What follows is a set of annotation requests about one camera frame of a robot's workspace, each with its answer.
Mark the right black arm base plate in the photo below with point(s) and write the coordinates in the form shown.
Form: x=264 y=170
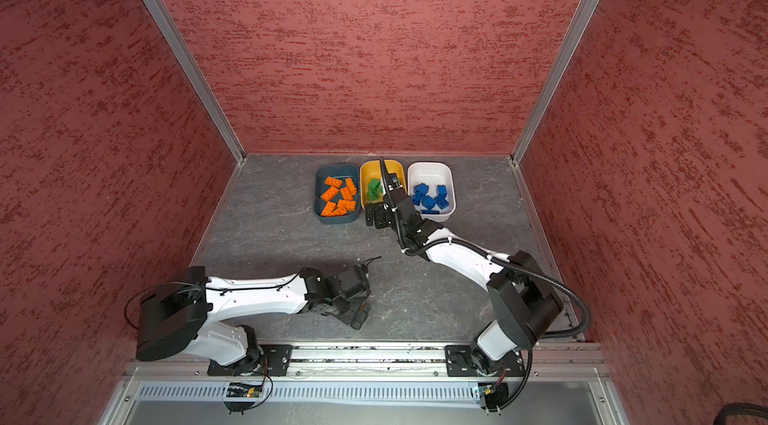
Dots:
x=469 y=361

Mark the right aluminium corner post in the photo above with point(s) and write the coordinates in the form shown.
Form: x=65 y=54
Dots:
x=576 y=29

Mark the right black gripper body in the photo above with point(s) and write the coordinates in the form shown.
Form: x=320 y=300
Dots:
x=385 y=218

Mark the aluminium corner post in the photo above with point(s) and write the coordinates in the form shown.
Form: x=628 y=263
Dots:
x=576 y=29
x=173 y=37

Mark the orange lego pair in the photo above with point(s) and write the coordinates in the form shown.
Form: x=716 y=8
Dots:
x=348 y=205

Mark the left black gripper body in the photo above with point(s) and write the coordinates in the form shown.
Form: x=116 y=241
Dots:
x=346 y=311

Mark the orange lego large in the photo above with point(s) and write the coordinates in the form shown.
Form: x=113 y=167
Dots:
x=328 y=210

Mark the circuit board with wires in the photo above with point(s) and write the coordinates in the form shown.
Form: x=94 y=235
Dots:
x=492 y=397
x=241 y=397

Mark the dark teal plastic bin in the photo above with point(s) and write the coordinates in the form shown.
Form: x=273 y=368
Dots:
x=340 y=171

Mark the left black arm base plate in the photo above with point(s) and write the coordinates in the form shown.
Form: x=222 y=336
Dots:
x=272 y=360

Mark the aluminium front rail frame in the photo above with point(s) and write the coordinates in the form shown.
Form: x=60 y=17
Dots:
x=365 y=373

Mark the left aluminium corner post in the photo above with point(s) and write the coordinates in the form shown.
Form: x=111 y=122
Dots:
x=173 y=37

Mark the blue lego pair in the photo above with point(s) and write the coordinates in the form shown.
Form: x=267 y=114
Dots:
x=421 y=190

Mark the yellow plastic bin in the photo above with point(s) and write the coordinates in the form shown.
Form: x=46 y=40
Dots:
x=371 y=170

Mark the left circuit board with wires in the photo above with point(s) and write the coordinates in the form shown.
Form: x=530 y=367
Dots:
x=241 y=397

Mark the white plastic bin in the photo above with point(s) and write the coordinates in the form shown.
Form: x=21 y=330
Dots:
x=433 y=174

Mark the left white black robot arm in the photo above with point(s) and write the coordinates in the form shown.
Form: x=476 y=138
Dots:
x=196 y=314

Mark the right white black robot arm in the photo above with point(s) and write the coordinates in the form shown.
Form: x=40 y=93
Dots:
x=527 y=305

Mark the right circuit board with wires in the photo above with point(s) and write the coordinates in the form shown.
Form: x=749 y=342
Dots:
x=492 y=397

